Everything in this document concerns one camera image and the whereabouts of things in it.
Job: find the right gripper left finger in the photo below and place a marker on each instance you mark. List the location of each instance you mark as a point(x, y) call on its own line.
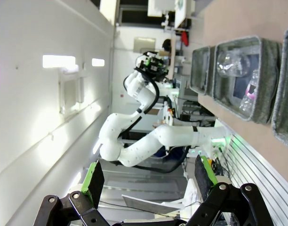
point(95, 183)

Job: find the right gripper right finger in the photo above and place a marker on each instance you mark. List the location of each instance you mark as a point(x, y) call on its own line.
point(202, 175)

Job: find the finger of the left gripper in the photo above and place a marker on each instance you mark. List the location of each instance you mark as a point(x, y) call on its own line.
point(161, 74)
point(159, 61)

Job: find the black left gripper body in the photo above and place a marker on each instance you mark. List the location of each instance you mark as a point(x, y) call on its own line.
point(146, 67)

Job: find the crushed clear plastic cup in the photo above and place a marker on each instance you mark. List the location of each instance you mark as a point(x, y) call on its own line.
point(231, 64)

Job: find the clear bottle pink label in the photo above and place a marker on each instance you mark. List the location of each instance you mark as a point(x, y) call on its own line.
point(248, 103)

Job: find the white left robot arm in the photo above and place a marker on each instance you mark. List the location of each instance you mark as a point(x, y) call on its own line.
point(177, 136)

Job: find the seated person black hair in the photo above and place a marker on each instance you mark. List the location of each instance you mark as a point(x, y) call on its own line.
point(167, 44)

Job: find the red cloth item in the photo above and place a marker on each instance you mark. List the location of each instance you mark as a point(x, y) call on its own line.
point(185, 37)

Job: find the grey fabric basket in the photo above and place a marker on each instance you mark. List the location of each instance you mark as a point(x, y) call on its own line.
point(200, 70)
point(268, 82)
point(285, 106)

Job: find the small ceiling light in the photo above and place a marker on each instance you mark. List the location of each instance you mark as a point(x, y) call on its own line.
point(98, 62)

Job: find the white cabinet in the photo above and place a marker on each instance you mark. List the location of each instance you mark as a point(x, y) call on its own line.
point(158, 7)

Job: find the white paper sheet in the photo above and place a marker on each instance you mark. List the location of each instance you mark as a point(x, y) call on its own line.
point(146, 204)

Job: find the large ceiling light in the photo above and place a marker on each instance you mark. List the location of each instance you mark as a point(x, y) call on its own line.
point(59, 61)

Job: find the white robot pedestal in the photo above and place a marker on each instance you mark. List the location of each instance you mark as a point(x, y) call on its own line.
point(168, 110)

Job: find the clear acrylic wall holder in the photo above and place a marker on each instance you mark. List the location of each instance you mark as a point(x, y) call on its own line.
point(69, 94)

